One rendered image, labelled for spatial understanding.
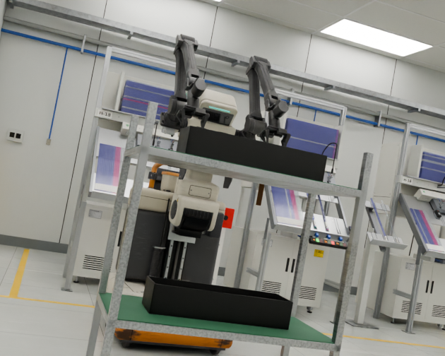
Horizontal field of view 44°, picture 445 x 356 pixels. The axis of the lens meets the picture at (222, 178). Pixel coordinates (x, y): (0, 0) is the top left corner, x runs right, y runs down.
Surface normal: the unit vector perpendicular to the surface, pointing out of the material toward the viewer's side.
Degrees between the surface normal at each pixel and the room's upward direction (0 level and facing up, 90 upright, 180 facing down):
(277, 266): 90
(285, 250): 90
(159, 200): 90
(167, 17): 90
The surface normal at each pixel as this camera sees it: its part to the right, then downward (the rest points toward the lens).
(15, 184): 0.29, 0.00
